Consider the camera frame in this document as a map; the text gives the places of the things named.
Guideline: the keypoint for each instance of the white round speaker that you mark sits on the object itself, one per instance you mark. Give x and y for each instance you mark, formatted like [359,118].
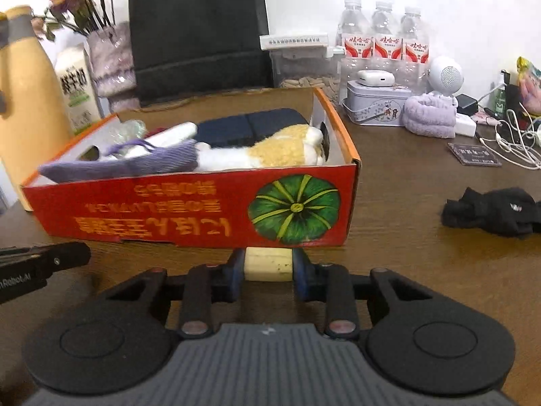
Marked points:
[445,81]

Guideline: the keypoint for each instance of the green ball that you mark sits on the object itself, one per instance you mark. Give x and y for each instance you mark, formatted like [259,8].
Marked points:
[127,131]

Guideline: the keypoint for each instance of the alpaca plush toy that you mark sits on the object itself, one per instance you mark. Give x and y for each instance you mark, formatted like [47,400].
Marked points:
[293,146]

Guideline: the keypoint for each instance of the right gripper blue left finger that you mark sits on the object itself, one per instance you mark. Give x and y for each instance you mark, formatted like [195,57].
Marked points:
[203,286]

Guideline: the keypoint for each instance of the black paper bag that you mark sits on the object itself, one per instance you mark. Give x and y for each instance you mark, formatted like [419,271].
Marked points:
[187,47]

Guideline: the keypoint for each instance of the yellow thermos jug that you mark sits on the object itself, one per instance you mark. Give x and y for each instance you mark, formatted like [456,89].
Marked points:
[34,122]

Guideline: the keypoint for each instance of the snack packet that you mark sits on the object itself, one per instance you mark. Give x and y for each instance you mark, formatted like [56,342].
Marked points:
[529,80]

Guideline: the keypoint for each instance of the black glove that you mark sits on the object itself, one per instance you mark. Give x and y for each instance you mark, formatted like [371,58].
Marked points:
[510,212]

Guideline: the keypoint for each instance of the water bottle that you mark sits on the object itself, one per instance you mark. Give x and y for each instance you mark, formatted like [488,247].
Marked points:
[387,41]
[415,50]
[354,38]

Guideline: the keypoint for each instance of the clear container with white lid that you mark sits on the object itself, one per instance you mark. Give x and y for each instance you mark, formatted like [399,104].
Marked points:
[305,61]

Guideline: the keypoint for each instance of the middle water bottle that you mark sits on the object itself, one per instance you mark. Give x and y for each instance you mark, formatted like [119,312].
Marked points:
[387,41]

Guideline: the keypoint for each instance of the navy blue pouch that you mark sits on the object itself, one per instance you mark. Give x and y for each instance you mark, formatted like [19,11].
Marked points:
[247,129]

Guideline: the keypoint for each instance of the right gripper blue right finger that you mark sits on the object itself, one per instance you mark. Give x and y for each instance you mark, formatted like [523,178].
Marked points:
[332,285]

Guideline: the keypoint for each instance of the purple cloth pouch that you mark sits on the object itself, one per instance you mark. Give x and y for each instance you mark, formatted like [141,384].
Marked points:
[176,158]

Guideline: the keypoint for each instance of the right water bottle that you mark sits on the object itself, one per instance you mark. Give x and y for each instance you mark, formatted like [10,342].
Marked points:
[415,50]

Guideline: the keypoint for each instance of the purple ribbed vase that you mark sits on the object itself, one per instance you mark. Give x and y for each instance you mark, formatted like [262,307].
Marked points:
[112,67]

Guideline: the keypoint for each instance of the white earbuds case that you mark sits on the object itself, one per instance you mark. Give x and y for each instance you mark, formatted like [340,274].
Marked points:
[376,78]

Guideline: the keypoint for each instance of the purple scrunchie towel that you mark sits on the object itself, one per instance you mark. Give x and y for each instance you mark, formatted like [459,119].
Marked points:
[427,115]

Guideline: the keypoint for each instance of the milk carton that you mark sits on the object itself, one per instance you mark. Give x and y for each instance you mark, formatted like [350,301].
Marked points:
[74,74]

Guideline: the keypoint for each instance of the decorated tin box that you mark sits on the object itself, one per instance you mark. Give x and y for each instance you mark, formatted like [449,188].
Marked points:
[375,106]

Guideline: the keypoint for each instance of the left water bottle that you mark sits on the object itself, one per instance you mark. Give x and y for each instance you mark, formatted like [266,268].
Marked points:
[354,38]

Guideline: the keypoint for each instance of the red cardboard box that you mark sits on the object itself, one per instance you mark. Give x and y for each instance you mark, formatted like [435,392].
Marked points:
[270,207]

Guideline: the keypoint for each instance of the dark coaster card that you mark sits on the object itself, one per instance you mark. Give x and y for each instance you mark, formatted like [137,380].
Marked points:
[473,155]

